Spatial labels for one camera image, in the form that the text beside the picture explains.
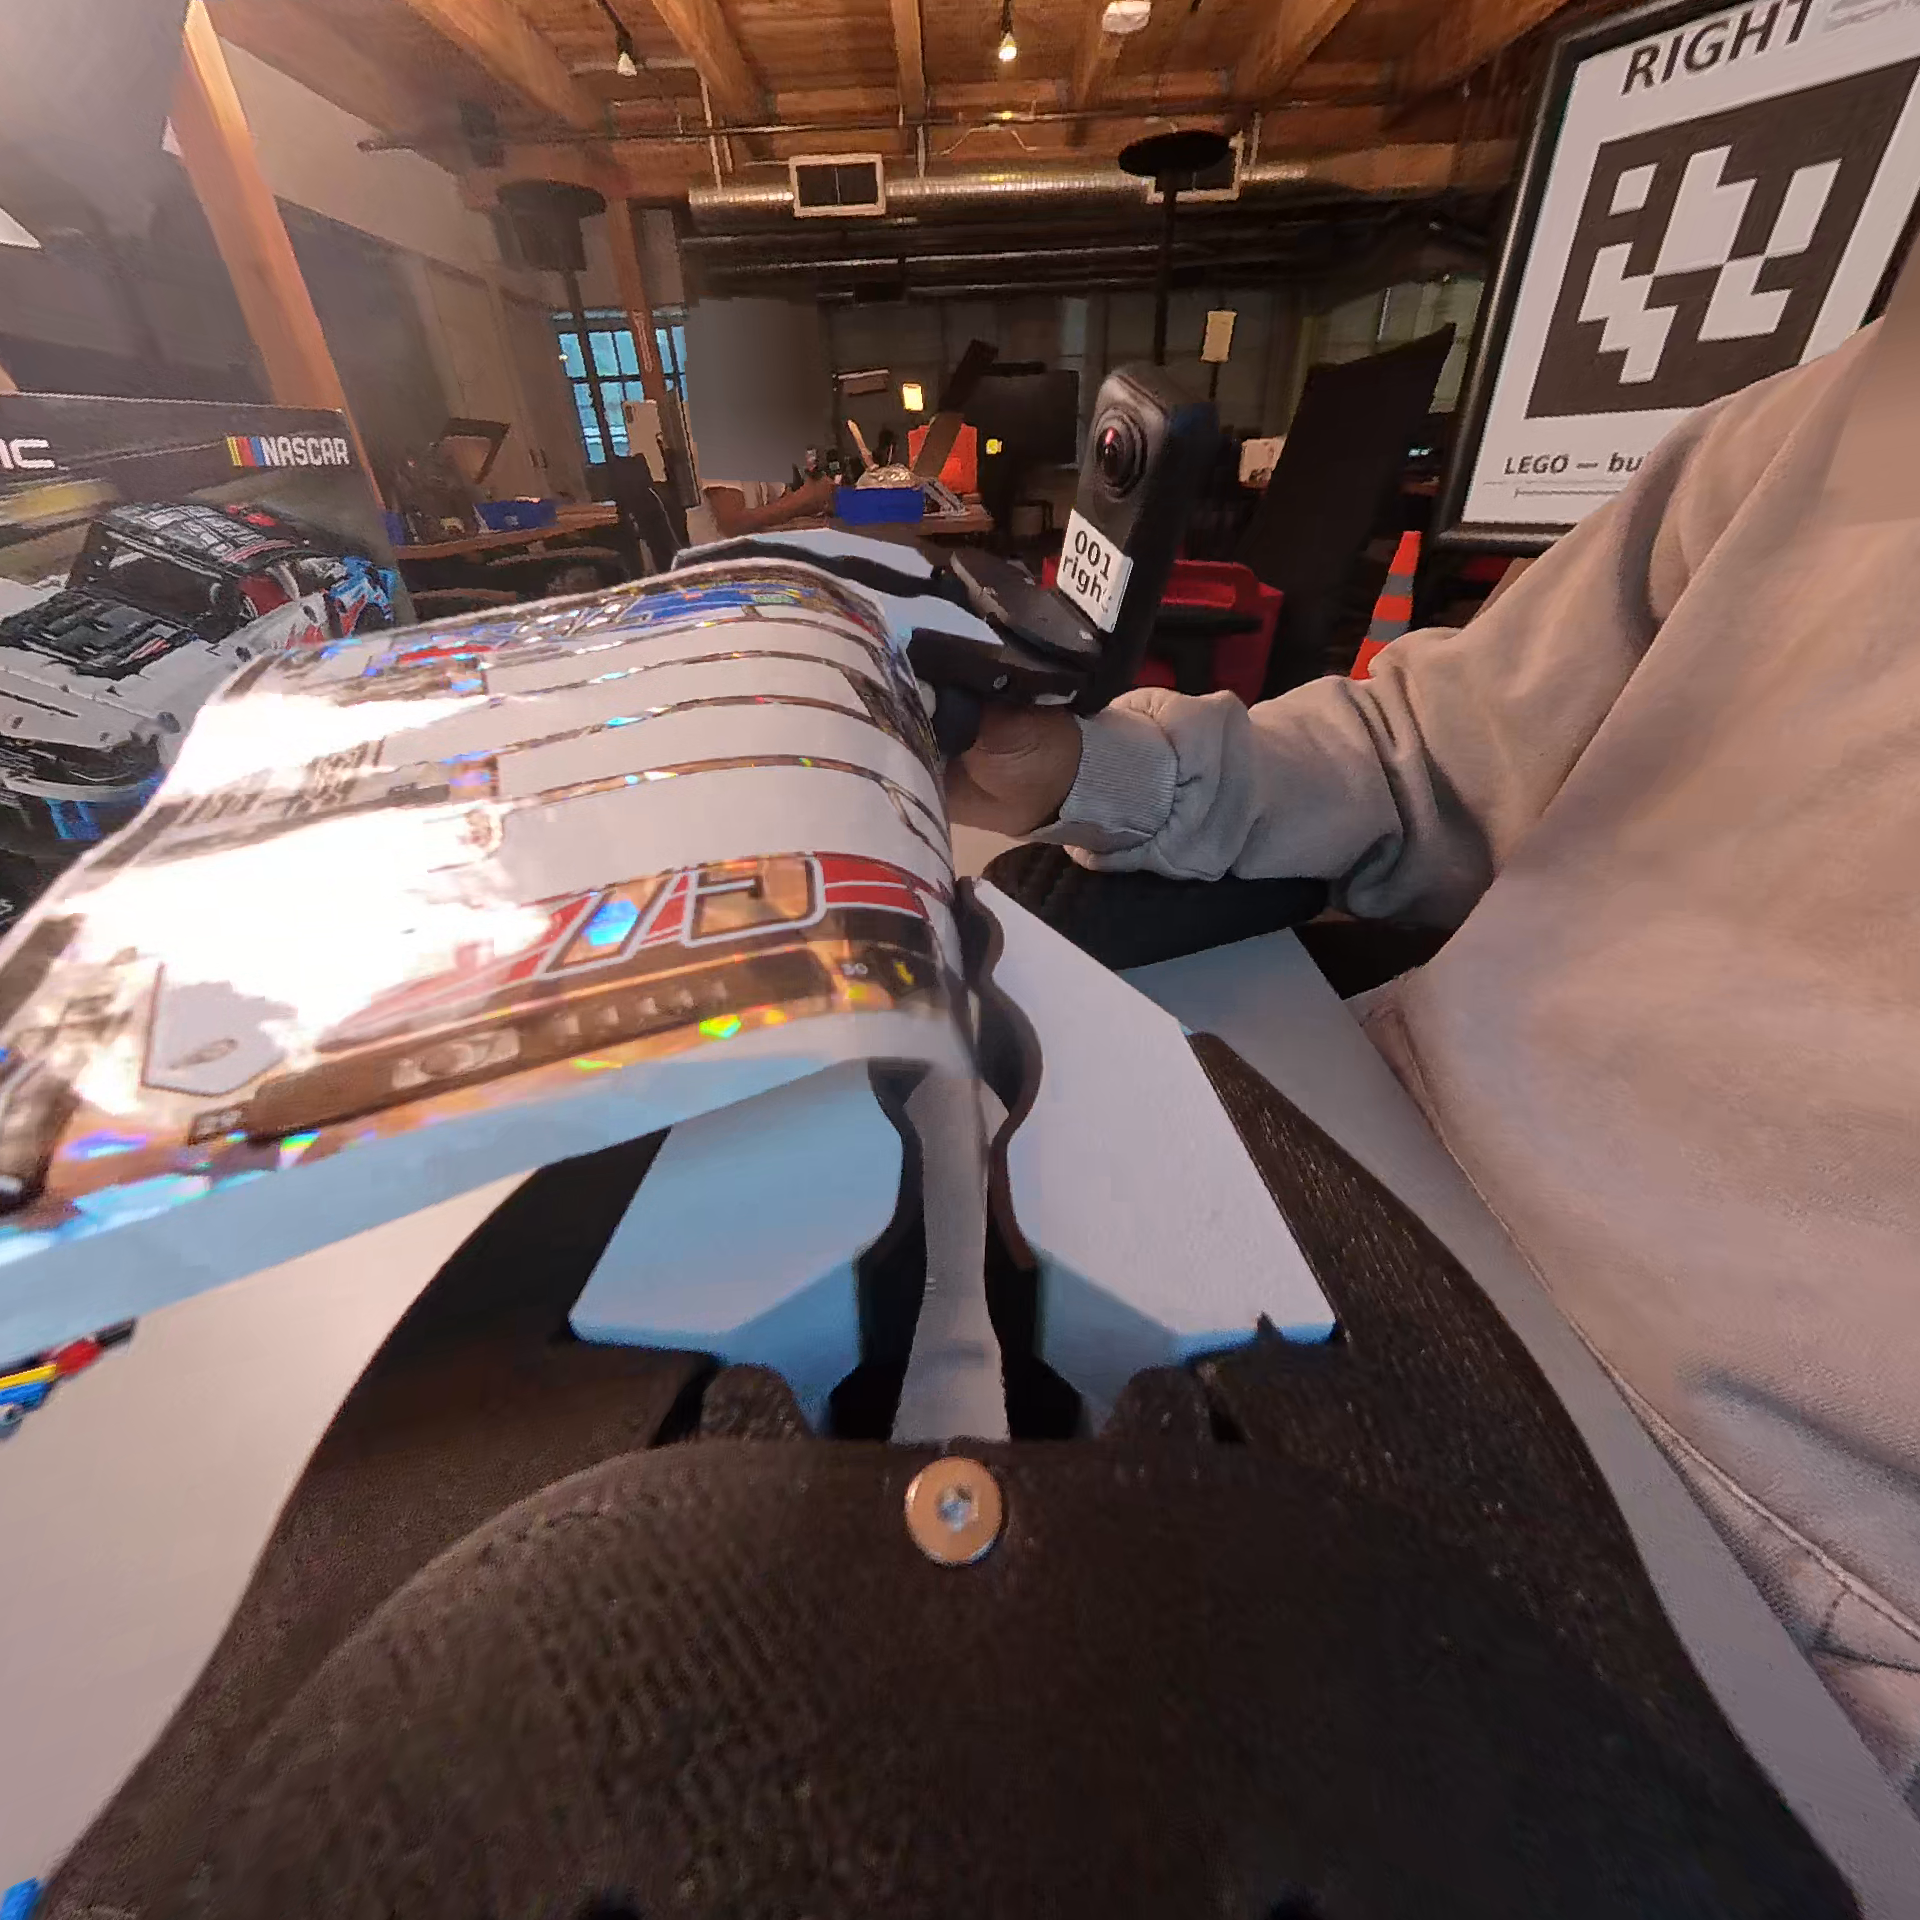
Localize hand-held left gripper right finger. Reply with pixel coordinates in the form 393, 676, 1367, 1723
960, 882, 1337, 1441

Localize silver ventilation duct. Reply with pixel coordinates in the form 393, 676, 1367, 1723
689, 151, 1321, 231

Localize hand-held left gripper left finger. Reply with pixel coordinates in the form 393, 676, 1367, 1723
567, 1063, 928, 1444

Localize pile of mixed colour bricks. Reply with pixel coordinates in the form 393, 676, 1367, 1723
0, 1319, 140, 1444

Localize person's right hand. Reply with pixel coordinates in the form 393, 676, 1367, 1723
942, 697, 1087, 839

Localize black lego set box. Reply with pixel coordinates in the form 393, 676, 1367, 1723
0, 393, 418, 921

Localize framed marker sign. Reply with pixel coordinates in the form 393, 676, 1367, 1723
1432, 0, 1920, 554

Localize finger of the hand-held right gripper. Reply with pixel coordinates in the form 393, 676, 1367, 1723
675, 532, 962, 669

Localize black patio heater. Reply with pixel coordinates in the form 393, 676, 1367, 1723
496, 181, 609, 436
1119, 133, 1240, 368

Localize black chair armrest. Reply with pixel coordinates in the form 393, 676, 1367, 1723
983, 839, 1337, 975

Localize holographic sticker sheet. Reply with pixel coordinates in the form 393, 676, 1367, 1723
0, 586, 1011, 1443

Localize orange traffic cone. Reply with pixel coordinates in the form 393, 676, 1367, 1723
1351, 529, 1424, 682

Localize red office chair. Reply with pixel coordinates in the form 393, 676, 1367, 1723
1148, 559, 1288, 699

